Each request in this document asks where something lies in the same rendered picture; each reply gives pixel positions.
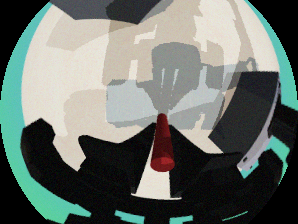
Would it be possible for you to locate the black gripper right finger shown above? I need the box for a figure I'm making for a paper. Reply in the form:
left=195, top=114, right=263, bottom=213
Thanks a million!
left=168, top=125, right=243, bottom=198

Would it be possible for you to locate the dark red peg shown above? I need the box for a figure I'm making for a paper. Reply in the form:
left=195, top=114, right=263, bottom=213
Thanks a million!
left=150, top=113, right=174, bottom=172

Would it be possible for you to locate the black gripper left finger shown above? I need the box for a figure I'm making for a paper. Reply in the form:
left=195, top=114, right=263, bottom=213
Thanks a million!
left=78, top=123, right=156, bottom=194

